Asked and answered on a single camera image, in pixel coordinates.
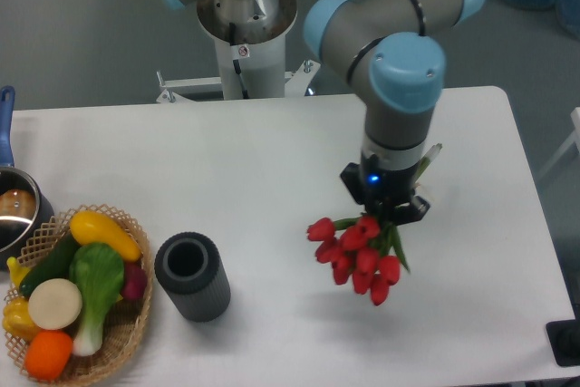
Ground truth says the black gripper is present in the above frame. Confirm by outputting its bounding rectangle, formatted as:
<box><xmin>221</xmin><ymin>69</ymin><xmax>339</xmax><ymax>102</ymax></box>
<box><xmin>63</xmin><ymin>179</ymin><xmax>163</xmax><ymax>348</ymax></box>
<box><xmin>340</xmin><ymin>155</ymin><xmax>430</xmax><ymax>225</ymax></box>

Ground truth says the yellow banana tip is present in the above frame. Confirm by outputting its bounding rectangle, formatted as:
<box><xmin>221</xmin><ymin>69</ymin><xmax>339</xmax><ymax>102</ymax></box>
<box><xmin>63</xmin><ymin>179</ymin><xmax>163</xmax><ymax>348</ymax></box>
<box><xmin>6</xmin><ymin>256</ymin><xmax>30</xmax><ymax>288</ymax></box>

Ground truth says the woven wicker basket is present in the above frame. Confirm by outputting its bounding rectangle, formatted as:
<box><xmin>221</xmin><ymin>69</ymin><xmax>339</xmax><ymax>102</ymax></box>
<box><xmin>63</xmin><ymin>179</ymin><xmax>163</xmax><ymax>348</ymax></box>
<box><xmin>1</xmin><ymin>204</ymin><xmax>154</xmax><ymax>386</ymax></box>

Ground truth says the purple red radish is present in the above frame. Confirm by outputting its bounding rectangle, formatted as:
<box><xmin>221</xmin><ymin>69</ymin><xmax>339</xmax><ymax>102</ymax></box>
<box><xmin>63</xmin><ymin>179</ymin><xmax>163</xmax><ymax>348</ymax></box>
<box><xmin>120</xmin><ymin>263</ymin><xmax>148</xmax><ymax>301</ymax></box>

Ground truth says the blue handled saucepan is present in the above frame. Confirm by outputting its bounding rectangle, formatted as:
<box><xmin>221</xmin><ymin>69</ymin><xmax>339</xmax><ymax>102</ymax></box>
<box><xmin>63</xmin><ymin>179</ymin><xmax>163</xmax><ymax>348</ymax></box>
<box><xmin>1</xmin><ymin>85</ymin><xmax>53</xmax><ymax>272</ymax></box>

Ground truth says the black device at edge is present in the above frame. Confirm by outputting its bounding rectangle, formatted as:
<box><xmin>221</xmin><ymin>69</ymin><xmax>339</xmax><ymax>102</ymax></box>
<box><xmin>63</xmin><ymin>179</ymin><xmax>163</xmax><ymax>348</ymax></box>
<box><xmin>546</xmin><ymin>320</ymin><xmax>579</xmax><ymax>367</ymax></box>

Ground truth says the dark grey ribbed vase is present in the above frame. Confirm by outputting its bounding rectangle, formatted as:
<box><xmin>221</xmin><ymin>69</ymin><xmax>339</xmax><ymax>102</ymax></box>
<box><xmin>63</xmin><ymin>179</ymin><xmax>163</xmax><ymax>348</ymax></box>
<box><xmin>154</xmin><ymin>232</ymin><xmax>231</xmax><ymax>323</ymax></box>

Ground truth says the red tulip bouquet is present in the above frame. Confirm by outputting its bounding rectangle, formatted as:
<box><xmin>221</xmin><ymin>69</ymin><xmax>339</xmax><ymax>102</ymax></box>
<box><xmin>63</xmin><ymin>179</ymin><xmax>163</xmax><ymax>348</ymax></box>
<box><xmin>306</xmin><ymin>142</ymin><xmax>444</xmax><ymax>307</ymax></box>

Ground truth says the orange fruit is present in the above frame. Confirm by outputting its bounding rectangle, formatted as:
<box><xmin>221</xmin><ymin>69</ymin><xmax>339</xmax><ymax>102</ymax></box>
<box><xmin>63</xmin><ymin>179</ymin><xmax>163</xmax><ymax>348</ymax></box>
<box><xmin>24</xmin><ymin>331</ymin><xmax>73</xmax><ymax>382</ymax></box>

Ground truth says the white furniture frame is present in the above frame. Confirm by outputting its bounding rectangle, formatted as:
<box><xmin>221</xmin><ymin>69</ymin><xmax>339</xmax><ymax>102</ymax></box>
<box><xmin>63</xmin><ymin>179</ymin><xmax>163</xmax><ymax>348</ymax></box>
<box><xmin>537</xmin><ymin>107</ymin><xmax>579</xmax><ymax>183</ymax></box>

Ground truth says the yellow squash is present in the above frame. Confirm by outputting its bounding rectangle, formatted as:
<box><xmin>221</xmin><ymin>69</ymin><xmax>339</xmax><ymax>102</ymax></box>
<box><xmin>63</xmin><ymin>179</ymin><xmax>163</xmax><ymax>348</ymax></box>
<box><xmin>69</xmin><ymin>210</ymin><xmax>142</xmax><ymax>262</ymax></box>

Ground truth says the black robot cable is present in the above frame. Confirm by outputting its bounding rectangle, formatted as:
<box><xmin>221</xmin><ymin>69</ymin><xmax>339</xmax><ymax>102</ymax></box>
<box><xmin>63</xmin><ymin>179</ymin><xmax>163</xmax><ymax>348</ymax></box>
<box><xmin>227</xmin><ymin>22</ymin><xmax>250</xmax><ymax>101</ymax></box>

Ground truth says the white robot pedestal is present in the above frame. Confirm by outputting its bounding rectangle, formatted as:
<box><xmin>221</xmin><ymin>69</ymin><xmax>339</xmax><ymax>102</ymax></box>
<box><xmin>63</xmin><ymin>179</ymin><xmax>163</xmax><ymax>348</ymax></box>
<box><xmin>157</xmin><ymin>0</ymin><xmax>321</xmax><ymax>103</ymax></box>

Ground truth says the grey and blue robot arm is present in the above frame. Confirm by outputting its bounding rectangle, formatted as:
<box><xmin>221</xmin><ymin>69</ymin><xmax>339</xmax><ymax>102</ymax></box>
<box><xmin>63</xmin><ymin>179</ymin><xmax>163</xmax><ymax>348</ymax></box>
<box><xmin>165</xmin><ymin>0</ymin><xmax>485</xmax><ymax>225</ymax></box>

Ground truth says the yellow bell pepper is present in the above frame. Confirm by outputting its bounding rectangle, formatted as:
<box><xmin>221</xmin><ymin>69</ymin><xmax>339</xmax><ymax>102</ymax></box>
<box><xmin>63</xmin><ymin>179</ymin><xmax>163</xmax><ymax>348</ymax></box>
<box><xmin>2</xmin><ymin>296</ymin><xmax>42</xmax><ymax>342</ymax></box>

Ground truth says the green bok choy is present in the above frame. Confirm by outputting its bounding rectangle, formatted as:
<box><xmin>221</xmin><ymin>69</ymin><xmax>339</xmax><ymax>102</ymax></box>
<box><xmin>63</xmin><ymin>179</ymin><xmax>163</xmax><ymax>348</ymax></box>
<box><xmin>69</xmin><ymin>242</ymin><xmax>124</xmax><ymax>357</ymax></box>

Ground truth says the cream round radish slice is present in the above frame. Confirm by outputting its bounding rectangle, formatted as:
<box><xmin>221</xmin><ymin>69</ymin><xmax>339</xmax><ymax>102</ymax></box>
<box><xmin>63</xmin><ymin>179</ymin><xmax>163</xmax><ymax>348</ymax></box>
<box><xmin>28</xmin><ymin>278</ymin><xmax>82</xmax><ymax>330</ymax></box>

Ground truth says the dark green cucumber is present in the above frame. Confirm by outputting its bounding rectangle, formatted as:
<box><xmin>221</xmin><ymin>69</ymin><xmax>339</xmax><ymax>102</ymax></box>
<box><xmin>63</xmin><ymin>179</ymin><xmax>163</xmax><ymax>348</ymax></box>
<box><xmin>19</xmin><ymin>233</ymin><xmax>81</xmax><ymax>297</ymax></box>

